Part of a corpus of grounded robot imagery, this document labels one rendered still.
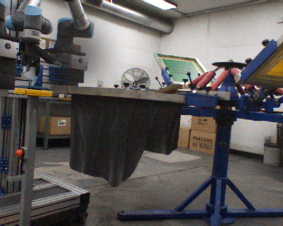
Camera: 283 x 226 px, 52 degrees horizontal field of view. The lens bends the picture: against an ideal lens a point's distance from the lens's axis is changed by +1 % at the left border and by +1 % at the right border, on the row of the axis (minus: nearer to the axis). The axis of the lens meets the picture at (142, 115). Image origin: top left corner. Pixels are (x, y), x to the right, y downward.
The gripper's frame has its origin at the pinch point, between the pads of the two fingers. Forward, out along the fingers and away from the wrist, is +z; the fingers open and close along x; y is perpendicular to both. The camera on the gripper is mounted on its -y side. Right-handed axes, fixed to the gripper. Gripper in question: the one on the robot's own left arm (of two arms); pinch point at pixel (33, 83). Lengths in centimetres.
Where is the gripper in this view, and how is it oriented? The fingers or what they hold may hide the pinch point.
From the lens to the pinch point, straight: 148.6
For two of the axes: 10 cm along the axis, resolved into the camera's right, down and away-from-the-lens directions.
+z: -0.8, 10.0, 0.5
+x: 7.0, 1.0, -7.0
